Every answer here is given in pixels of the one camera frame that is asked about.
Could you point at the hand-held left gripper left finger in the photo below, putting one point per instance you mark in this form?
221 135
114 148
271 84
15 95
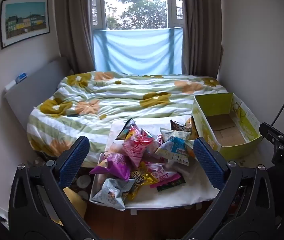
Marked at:
74 160

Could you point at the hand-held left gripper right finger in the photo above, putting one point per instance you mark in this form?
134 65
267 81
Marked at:
209 165

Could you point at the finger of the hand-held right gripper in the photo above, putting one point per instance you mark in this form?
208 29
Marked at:
271 131

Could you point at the white blue snack packet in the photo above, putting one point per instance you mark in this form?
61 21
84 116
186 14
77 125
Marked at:
174 148

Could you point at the green cardboard box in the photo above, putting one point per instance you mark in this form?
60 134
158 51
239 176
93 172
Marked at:
231 132

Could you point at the yellow orange snack packet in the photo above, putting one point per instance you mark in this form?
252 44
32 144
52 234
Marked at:
192 128

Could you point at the purple snack packet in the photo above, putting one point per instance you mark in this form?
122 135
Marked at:
114 166

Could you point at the green snack packet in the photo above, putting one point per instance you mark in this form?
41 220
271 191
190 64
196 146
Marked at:
172 185

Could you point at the pink strawberry snack packet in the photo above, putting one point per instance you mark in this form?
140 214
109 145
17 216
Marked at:
164 175

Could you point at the white teal snack packet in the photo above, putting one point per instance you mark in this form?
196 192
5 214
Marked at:
173 133

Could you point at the grey white snack packet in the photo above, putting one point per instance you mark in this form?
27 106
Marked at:
112 192

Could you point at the brown zebra striped snack packet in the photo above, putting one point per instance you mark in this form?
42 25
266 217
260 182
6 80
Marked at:
178 125

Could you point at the bright pink snack packet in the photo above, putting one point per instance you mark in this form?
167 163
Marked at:
135 150

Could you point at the yellow lettered snack packet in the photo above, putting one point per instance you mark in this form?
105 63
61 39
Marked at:
138 180

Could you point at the white floral table cover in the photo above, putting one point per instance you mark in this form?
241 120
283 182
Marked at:
182 195

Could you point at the black flat object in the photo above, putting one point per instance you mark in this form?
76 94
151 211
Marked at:
72 114

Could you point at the grey headboard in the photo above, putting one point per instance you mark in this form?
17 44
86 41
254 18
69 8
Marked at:
37 85

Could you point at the floral striped blanket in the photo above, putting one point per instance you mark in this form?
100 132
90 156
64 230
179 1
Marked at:
132 92

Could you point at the blue white small object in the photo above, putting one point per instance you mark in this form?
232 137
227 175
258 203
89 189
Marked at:
19 78

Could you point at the brown curtain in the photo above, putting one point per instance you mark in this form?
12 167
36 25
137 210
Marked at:
77 25
202 30

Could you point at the light blue cloth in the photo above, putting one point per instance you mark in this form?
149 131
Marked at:
137 52

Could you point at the framed wall picture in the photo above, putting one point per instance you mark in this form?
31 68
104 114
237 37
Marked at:
24 21

